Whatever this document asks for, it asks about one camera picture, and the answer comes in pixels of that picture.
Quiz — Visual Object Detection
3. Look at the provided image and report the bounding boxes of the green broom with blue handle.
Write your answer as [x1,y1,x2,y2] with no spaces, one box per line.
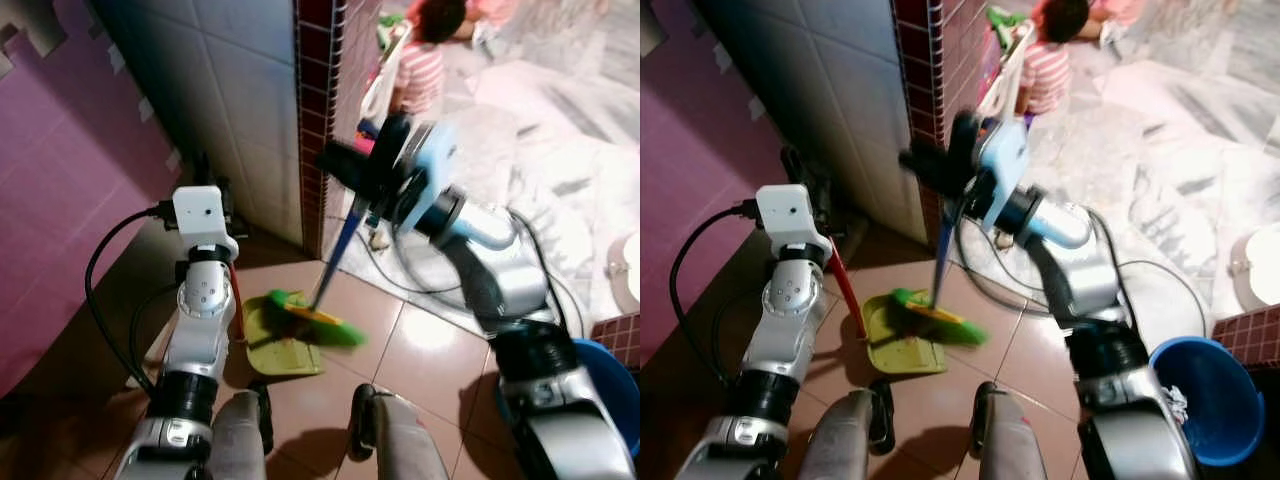
[889,205,991,347]
[264,195,369,350]

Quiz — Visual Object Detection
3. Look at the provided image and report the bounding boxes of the yellow-green dustpan with red handle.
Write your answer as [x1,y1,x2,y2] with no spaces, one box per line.
[827,245,950,377]
[227,262,327,380]

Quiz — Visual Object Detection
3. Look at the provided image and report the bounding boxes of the white plastic child seat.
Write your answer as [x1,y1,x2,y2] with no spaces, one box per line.
[358,20,416,129]
[975,20,1037,123]

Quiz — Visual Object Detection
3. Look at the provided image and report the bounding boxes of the child in striped shirt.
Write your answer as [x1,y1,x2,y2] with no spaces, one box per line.
[1018,0,1093,117]
[389,0,471,117]

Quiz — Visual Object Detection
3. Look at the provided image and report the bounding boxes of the white toilet bowl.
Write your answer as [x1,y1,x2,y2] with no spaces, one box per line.
[606,232,641,317]
[1229,222,1280,317]

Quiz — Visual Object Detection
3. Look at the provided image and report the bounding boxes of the grey right robot leg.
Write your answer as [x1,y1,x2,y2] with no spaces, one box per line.
[347,382,453,480]
[967,381,1053,480]

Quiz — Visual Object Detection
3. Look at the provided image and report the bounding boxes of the grey robot leg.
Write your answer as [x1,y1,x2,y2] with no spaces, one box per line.
[208,385,274,480]
[967,381,1053,480]
[798,380,894,480]
[347,382,453,480]

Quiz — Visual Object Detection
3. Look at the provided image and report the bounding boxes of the grey left robot leg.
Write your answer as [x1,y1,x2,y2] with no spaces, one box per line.
[798,380,894,480]
[208,385,274,480]

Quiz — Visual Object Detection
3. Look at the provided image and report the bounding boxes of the blue plastic bucket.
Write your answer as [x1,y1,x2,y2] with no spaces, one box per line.
[1147,336,1267,469]
[574,338,641,457]

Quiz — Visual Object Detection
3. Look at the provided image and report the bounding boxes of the pale blue right wrist camera mount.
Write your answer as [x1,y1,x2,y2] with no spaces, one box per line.
[975,118,1034,233]
[394,120,462,233]

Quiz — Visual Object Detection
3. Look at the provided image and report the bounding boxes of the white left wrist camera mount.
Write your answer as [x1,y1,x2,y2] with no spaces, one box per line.
[755,183,833,263]
[172,185,241,263]

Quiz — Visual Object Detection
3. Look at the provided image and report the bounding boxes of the thin black floor cable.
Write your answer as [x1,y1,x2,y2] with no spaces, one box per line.
[353,215,493,306]
[953,215,1213,313]

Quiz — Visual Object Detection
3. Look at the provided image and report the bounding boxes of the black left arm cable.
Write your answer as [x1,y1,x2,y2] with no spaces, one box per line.
[84,204,183,393]
[667,200,763,389]

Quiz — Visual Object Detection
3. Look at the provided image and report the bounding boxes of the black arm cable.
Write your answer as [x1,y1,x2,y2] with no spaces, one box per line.
[1084,207,1138,313]
[667,200,763,389]
[84,204,183,393]
[507,207,588,343]

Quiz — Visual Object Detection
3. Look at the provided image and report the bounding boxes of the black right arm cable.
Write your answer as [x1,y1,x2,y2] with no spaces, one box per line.
[1084,207,1138,313]
[507,207,588,343]

